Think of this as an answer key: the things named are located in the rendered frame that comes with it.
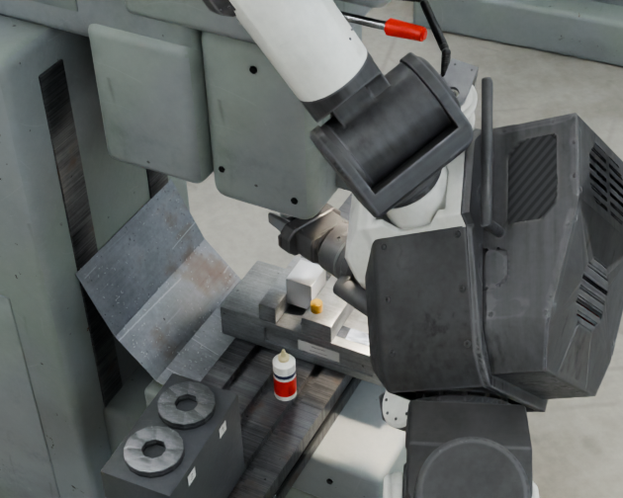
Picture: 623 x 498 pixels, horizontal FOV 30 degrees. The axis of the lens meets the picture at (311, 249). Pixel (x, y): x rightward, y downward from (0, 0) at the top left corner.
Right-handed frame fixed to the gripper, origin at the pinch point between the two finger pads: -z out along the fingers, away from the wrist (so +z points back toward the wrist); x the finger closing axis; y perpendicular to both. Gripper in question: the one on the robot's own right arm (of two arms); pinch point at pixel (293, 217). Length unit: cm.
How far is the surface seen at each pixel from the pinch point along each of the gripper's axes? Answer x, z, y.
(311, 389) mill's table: 6.0, 10.1, 30.3
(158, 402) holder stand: 37.5, 10.2, 10.3
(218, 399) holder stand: 29.7, 15.0, 11.7
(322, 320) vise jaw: 0.2, 6.9, 19.2
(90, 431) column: 32, -28, 52
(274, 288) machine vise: 0.7, -5.6, 19.1
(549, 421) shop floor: -92, -2, 123
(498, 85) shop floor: -217, -128, 122
